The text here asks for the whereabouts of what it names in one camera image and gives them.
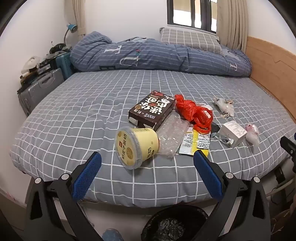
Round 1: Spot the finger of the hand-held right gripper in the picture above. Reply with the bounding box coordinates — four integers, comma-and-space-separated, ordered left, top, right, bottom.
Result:
280, 136, 296, 163

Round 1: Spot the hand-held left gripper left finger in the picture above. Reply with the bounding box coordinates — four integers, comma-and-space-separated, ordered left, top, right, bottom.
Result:
24, 152, 103, 241

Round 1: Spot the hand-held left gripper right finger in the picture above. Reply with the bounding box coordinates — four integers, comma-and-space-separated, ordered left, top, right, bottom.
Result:
192, 149, 272, 241

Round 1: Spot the black foil wrapper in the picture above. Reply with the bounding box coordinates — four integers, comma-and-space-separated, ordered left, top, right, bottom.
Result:
209, 122, 233, 145

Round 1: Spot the bin with black bag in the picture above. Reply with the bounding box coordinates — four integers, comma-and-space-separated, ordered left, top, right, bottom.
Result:
141, 204, 215, 241

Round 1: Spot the white tissue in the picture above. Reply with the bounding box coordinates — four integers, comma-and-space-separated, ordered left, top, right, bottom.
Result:
213, 97, 235, 119

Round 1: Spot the brown cookie box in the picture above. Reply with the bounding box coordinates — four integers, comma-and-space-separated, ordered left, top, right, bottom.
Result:
128, 90, 176, 132

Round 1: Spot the black power adapter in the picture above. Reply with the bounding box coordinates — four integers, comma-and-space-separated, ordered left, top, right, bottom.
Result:
274, 167, 288, 185

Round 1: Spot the yellow and white snack wrapper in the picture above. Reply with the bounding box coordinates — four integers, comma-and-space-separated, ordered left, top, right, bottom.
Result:
179, 127, 211, 156

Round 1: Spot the pink and white plastic wrap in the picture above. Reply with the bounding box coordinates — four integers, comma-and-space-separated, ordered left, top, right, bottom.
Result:
245, 124, 259, 147

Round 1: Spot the small white box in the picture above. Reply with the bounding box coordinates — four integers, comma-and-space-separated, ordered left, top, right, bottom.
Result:
218, 120, 248, 149

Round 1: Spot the clear bubble wrap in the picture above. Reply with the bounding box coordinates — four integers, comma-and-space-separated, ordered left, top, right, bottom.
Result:
157, 113, 190, 159

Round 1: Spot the yellow yogurt cup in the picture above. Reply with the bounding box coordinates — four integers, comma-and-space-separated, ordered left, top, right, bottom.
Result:
115, 126, 160, 170

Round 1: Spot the red plastic bag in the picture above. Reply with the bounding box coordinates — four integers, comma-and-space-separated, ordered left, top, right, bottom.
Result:
174, 94, 213, 133

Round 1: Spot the grey checked bed sheet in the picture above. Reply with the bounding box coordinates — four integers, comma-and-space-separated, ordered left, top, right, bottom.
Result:
9, 70, 294, 208

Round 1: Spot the wooden headboard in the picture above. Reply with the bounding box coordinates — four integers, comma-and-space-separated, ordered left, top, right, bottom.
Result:
245, 36, 296, 121

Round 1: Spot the grey suitcase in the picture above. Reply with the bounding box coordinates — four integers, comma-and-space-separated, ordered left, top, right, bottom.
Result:
18, 68, 65, 117

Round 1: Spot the teal plastic crate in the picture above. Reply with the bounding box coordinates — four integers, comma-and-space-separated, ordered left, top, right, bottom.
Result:
55, 51, 74, 80

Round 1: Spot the white round appliance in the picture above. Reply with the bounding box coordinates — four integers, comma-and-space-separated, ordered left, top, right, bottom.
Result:
23, 56, 41, 75

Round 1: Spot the dark clutter pile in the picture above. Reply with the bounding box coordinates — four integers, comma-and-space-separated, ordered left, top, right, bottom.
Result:
50, 42, 70, 55

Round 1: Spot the blue striped quilt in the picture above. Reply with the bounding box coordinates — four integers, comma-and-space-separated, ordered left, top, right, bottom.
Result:
69, 31, 252, 77

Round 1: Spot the beige curtain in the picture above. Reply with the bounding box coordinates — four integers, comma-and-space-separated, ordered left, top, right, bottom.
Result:
216, 0, 249, 52
72, 0, 88, 42

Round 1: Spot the grey checked pillow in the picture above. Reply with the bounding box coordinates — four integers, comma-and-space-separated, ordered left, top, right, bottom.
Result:
159, 27, 221, 52

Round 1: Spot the blue desk lamp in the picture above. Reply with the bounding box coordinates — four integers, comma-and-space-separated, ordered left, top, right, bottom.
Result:
63, 23, 78, 45

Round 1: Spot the dark framed window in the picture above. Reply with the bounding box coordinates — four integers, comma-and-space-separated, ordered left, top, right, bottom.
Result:
166, 0, 219, 34

